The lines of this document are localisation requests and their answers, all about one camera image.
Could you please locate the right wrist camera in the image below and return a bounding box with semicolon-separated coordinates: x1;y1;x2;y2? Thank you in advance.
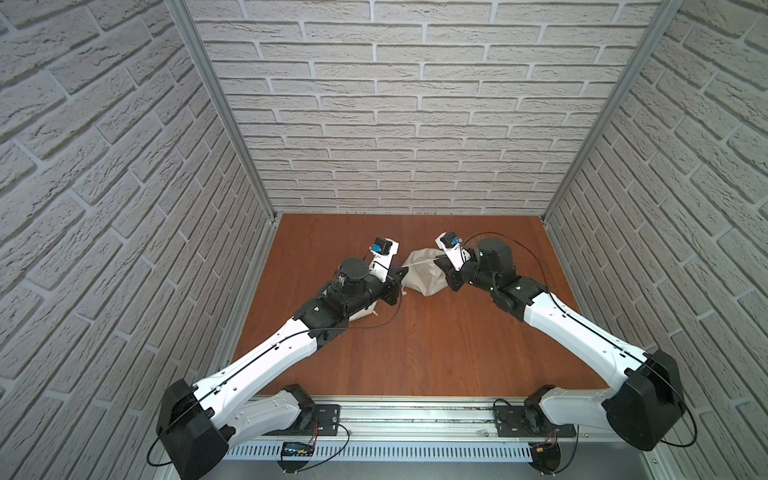
435;231;471;271

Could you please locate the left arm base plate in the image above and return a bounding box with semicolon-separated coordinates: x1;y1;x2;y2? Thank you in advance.
266;404;341;437

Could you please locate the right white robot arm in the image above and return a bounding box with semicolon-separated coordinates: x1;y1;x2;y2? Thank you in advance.
435;232;689;451

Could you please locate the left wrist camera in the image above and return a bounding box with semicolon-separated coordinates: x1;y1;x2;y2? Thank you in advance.
369;237;399;283

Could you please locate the left corner aluminium post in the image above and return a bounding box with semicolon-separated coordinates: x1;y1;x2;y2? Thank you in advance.
166;0;278;223

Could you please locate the cream cloth soil bag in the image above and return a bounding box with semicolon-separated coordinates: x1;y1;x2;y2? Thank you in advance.
349;301;378;322
401;248;448;297

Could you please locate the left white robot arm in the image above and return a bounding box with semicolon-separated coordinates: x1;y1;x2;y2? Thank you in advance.
156;258;408;479

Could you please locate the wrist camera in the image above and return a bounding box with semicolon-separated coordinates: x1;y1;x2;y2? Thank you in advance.
435;231;471;271
369;237;399;283

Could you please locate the aluminium rail frame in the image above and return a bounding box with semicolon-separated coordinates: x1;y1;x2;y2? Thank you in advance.
152;359;661;480

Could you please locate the corner aluminium post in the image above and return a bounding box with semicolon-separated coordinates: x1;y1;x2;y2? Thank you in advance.
166;0;278;223
541;0;683;226

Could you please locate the right corner aluminium post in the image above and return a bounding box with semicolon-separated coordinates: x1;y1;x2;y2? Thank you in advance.
541;0;683;226

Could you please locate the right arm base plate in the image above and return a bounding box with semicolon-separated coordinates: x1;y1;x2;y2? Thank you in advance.
491;399;576;438

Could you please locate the left electronics board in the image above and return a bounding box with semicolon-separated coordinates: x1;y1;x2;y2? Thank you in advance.
278;442;315;473

